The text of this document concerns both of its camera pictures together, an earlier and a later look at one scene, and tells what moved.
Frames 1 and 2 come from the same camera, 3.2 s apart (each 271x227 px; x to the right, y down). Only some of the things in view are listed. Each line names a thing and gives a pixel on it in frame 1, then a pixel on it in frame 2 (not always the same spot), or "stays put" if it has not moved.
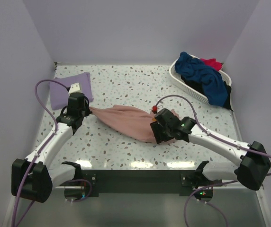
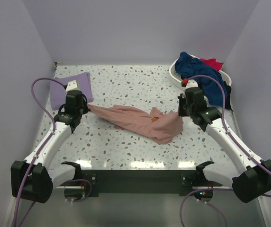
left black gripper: (87, 110) stays put
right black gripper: (156, 126) → (182, 99)
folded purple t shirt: (59, 92) stays put
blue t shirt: (197, 69) stays put
